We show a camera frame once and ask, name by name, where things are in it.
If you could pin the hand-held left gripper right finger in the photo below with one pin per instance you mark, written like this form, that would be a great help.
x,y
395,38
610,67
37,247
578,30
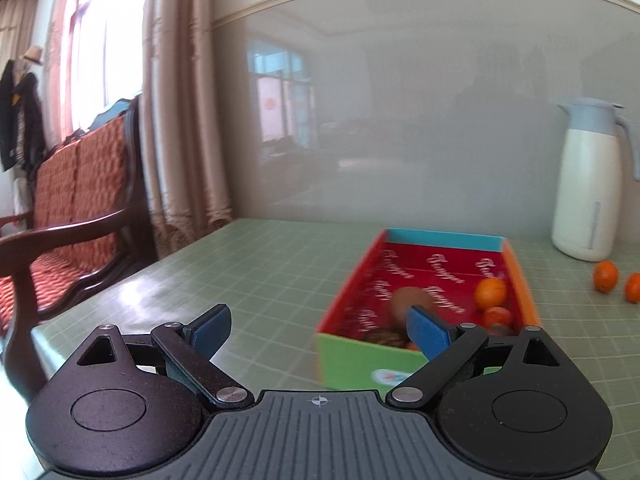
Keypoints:
x,y
425,331

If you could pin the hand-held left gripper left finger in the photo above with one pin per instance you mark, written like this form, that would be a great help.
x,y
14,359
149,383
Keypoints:
x,y
212,328

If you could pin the brown kiwi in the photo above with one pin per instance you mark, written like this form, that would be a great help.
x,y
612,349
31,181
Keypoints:
x,y
402,305

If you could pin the brown walnut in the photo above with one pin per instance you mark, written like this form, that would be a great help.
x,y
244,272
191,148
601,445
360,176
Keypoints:
x,y
387,337

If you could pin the small tangerine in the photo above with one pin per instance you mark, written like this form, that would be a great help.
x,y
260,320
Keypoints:
x,y
634,288
606,277
497,316

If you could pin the round orange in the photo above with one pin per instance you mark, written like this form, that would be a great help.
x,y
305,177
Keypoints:
x,y
490,294

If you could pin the colourful cardboard box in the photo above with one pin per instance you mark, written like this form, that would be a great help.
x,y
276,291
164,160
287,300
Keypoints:
x,y
350,360

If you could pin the green checked tablecloth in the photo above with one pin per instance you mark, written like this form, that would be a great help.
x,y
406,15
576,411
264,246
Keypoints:
x,y
250,270

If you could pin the wooden bench with red cushions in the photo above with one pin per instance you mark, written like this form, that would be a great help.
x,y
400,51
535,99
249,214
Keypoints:
x,y
75,170

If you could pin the white thermos jug grey lid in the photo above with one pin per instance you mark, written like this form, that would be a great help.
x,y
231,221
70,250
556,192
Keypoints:
x,y
585,185

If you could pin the beige patterned curtain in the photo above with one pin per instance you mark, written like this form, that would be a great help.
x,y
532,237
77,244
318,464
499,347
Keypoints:
x,y
185,110

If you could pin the blue cloth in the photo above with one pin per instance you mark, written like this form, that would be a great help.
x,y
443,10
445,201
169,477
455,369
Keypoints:
x,y
112,112

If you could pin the dark hanging coats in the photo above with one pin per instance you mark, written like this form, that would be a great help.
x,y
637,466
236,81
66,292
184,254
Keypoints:
x,y
20,120

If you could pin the sheer pink curtain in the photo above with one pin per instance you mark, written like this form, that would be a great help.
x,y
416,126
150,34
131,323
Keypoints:
x,y
100,35

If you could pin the straw hat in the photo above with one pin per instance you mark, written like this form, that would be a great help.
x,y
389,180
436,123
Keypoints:
x,y
34,54

